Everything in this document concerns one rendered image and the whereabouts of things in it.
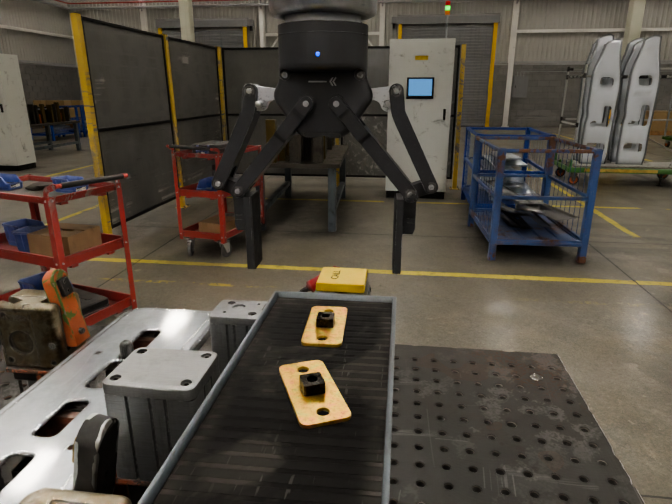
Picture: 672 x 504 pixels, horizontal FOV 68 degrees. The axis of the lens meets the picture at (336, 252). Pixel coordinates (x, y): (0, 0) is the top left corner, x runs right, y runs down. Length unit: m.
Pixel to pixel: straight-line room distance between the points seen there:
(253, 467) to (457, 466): 0.76
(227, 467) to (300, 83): 0.30
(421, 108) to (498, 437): 5.86
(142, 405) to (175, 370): 0.04
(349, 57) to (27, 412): 0.58
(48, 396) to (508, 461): 0.81
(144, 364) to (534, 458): 0.80
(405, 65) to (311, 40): 6.34
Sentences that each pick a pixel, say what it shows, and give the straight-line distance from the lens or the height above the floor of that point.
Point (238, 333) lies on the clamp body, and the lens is 0.78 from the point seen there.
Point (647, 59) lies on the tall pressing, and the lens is 9.06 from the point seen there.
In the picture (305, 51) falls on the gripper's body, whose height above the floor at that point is 1.41.
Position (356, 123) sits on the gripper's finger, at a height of 1.36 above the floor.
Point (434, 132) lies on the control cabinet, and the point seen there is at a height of 0.88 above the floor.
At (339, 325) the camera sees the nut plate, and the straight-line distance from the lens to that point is 0.50.
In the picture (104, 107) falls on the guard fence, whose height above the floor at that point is 1.24.
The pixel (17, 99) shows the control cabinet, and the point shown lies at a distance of 11.00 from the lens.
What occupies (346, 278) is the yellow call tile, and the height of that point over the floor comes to 1.16.
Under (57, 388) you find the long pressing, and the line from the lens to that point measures 0.80.
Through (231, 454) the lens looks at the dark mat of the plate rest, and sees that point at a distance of 0.35.
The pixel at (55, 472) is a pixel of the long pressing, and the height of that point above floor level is 1.00.
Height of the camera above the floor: 1.38
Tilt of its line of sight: 18 degrees down
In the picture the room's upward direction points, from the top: straight up
